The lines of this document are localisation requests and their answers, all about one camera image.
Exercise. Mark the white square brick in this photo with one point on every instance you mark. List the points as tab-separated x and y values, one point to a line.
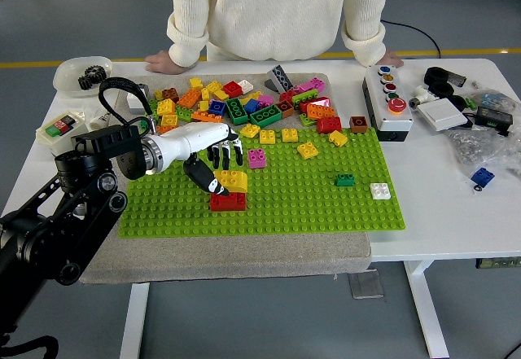
246	86
379	191

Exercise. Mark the black metal gear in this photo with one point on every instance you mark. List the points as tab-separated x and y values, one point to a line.
86	82
97	72

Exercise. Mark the grey-brown mat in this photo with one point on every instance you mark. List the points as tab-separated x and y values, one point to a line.
224	257

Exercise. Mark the lime green long brick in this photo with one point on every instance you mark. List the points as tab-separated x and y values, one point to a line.
305	97

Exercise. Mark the white push-button control box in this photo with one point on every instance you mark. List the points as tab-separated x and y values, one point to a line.
397	119

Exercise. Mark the red stepped brick stack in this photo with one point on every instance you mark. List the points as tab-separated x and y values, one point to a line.
228	202

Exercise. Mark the clear bag of blue parts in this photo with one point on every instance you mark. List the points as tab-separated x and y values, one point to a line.
494	99

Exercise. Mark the green plastic clip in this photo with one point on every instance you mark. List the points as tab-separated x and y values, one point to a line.
472	102

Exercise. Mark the black power adapter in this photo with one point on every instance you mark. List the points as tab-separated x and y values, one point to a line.
493	118

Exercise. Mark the grey long brick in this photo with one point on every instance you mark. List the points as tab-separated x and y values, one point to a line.
281	77

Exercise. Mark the green square brick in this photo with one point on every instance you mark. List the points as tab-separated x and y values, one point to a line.
307	119
184	114

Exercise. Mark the red glossy sloped brick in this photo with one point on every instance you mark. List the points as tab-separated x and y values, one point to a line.
319	102

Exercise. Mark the small dark green brick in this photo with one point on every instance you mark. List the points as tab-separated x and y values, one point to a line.
344	180

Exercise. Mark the white and grey brick stack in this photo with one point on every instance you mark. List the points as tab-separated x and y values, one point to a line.
132	104

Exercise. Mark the white switch box green red buttons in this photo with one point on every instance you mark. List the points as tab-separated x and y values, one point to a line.
53	131

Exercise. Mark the green studded baseplate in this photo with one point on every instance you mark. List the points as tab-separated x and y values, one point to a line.
293	208

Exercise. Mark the pink long brick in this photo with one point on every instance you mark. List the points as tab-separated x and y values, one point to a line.
314	85

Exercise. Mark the person's right forearm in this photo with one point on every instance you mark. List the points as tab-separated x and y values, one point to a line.
187	39

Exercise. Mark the table height control panel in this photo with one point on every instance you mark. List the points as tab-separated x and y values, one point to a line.
498	263

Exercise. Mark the yellow flat brick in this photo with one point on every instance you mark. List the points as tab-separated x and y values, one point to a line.
244	101

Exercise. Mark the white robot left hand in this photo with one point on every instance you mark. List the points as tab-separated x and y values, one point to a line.
195	139

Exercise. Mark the magenta square brick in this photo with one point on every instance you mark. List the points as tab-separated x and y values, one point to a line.
256	159

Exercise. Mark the person's left hand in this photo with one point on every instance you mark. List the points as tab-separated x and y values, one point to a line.
392	58

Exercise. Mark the person's left forearm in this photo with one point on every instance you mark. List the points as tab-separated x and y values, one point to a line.
364	41

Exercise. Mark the white table leg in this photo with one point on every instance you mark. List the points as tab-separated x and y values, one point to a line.
427	314
134	322

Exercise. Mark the red rounded brick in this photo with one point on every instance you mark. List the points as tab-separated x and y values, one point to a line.
329	125

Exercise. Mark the white wall switch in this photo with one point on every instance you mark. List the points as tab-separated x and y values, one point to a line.
442	115

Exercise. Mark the clear bag of screws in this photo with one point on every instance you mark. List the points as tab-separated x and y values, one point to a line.
480	147

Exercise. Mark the person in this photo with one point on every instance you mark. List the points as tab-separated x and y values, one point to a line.
277	5

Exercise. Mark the brown upturned brick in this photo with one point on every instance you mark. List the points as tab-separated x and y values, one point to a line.
285	108

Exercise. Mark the orange flat long brick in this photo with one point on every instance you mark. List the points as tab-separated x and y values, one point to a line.
205	116

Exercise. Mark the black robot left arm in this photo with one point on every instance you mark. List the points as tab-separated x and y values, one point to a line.
110	143

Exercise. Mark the person's right hand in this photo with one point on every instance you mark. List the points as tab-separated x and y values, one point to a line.
160	62

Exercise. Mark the yellow square brick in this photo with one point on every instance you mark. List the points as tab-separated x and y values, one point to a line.
289	135
170	120
267	137
307	150
338	138
250	130
221	95
196	84
166	107
213	87

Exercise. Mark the white pipe fitting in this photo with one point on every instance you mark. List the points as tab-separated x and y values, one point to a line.
423	95

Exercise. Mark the red square brick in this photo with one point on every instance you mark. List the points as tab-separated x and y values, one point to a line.
233	89
287	97

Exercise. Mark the pink square brick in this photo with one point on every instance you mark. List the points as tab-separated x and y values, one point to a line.
266	99

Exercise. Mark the blue square brick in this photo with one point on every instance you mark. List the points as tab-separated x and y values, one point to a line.
251	106
217	108
483	176

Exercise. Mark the yellow narrow brick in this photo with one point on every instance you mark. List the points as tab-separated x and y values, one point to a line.
205	94
203	106

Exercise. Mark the green long upturned brick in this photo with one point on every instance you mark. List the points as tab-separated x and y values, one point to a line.
237	110
265	116

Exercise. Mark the grey floor plate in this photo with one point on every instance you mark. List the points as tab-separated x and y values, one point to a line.
366	285

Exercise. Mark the white plastic bowl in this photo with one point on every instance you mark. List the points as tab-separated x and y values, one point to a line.
67	76

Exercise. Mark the brown square brick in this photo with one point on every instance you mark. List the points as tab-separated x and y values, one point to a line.
358	124
170	95

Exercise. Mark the yellow curved brick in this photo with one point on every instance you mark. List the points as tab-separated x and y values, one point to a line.
234	180

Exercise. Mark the black clamp with metal plate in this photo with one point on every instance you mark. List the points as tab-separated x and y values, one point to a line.
437	75

